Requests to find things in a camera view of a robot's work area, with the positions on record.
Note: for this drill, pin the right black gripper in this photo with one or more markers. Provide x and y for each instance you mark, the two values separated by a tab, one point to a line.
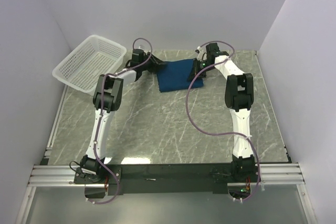
195	71

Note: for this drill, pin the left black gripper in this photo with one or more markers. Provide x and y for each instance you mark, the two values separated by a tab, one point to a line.
156	64

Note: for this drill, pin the blue mickey mouse t-shirt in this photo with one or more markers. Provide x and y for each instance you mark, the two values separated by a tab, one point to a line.
174	76

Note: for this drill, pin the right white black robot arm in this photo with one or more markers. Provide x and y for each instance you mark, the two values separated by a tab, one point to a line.
239	97

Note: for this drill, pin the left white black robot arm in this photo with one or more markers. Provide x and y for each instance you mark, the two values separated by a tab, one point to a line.
107	100

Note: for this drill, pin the white plastic mesh basket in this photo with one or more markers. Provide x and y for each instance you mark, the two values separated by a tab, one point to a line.
81	69

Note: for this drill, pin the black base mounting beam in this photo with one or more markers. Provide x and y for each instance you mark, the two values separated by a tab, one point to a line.
169	178

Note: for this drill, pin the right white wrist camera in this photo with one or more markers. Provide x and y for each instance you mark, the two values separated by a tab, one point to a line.
201	54

